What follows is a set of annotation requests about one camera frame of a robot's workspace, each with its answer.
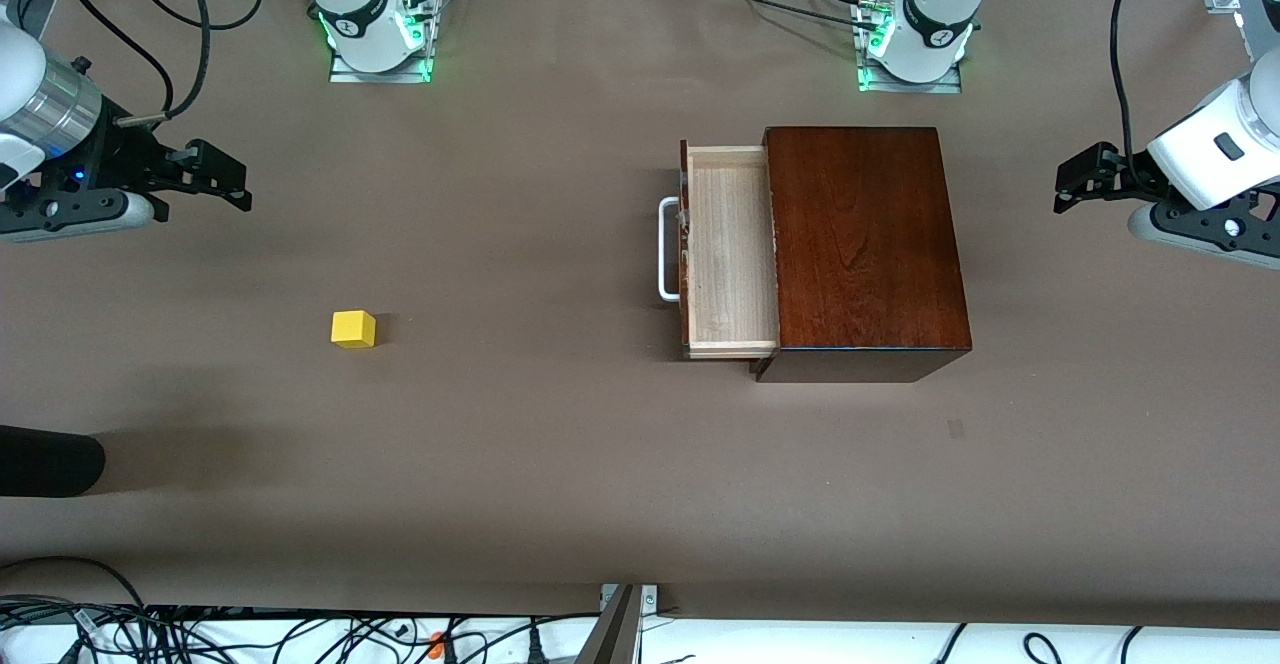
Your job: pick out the dark brown wooden cabinet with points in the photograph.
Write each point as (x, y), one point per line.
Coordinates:
(870, 244)

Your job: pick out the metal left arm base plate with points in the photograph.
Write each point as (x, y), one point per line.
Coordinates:
(910, 86)

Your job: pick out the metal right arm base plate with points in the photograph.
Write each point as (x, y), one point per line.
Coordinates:
(380, 76)

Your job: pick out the black power plug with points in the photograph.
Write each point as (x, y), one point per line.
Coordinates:
(534, 646)

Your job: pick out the black cylinder object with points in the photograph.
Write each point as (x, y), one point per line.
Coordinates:
(50, 462)

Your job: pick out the small metal corner bracket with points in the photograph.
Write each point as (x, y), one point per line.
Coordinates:
(650, 599)

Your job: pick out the dark aluminium profile bar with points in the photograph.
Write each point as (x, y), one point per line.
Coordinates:
(612, 634)

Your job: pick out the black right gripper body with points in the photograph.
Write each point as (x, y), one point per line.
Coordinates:
(118, 162)

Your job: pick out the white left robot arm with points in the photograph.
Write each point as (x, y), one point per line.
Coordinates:
(940, 4)

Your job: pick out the yellow cube block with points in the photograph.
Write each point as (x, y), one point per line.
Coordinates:
(353, 329)

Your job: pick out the small orange clip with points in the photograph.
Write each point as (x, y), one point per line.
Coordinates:
(436, 644)

